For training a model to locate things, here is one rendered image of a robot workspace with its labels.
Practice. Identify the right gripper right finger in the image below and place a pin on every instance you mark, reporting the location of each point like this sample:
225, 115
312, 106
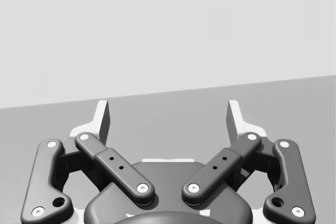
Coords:
221, 163

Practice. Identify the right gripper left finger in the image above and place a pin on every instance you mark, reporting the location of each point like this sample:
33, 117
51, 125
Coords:
115, 165

